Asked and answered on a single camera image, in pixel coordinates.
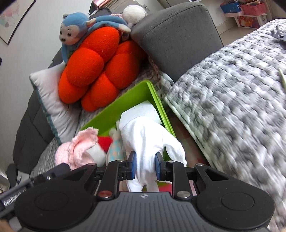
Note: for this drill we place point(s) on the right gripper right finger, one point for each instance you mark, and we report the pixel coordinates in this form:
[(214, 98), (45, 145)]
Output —
[(163, 169)]

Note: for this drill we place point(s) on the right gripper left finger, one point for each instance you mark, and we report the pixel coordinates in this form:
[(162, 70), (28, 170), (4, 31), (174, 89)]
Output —
[(127, 168)]

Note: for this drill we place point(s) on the small rabbit plush doll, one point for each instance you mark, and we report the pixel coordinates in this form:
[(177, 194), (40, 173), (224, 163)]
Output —
[(116, 150)]

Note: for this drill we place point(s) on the santa claus plush toy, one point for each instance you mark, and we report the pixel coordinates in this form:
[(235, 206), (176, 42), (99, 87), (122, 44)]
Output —
[(99, 151)]

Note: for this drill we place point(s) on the white cloth glove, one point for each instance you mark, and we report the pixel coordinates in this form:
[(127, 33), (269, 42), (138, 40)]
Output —
[(146, 137)]

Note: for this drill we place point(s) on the pink fluffy sock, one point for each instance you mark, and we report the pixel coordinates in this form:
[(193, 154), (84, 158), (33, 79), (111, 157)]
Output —
[(74, 153)]

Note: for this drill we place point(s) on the green plastic biscuit box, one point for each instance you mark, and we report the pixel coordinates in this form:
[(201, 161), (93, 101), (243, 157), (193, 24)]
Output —
[(106, 119)]

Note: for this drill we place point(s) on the white green throw pillow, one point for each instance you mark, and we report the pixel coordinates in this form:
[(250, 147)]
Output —
[(62, 118)]

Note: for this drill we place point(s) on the grey knitted blanket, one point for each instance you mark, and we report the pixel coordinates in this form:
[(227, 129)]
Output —
[(233, 105)]

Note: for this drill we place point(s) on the grey knitted seat cover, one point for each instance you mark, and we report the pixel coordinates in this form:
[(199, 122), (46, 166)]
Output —
[(47, 161)]

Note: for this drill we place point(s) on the orange pumpkin cushion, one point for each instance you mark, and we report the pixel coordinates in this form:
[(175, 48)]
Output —
[(100, 69)]

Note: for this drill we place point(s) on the dark grey sofa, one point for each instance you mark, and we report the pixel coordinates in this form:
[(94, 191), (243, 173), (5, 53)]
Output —
[(176, 38)]

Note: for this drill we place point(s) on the blue monkey plush toy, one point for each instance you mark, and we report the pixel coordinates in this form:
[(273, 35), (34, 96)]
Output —
[(77, 26)]

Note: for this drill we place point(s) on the white round plush ball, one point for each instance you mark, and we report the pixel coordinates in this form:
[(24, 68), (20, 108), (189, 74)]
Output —
[(133, 14)]

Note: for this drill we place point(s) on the white bookshelf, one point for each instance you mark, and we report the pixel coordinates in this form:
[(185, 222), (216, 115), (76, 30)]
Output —
[(247, 14)]

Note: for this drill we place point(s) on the blue bird picture frame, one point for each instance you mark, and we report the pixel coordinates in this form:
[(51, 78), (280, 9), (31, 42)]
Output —
[(12, 17)]

